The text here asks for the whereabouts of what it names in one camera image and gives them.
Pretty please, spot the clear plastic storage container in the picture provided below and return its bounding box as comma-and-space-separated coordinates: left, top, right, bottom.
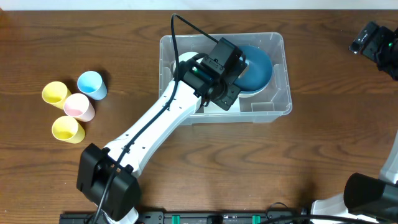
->
159, 32, 293, 125

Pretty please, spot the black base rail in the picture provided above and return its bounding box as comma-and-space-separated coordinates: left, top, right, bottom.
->
58, 208, 374, 224

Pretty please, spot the light blue cup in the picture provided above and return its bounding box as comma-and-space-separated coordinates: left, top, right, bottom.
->
77, 71, 108, 100

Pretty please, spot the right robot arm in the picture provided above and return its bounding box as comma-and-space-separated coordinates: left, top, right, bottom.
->
310, 22, 397, 223

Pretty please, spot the white small bowl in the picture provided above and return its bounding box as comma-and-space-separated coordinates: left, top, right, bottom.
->
172, 52, 203, 72

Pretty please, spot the dark blue bowl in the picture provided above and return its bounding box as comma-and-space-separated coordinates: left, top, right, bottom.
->
234, 45, 273, 86
236, 78, 270, 95

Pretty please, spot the pink cup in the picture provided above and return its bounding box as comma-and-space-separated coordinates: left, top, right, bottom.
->
63, 93, 95, 122

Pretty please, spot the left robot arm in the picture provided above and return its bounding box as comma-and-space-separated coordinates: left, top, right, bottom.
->
76, 38, 248, 223

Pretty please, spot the yellow cup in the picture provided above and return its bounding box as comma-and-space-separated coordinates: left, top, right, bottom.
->
42, 81, 71, 110
52, 116, 85, 144

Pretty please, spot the beige large bowl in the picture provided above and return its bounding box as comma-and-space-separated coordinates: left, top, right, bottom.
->
238, 89, 262, 98

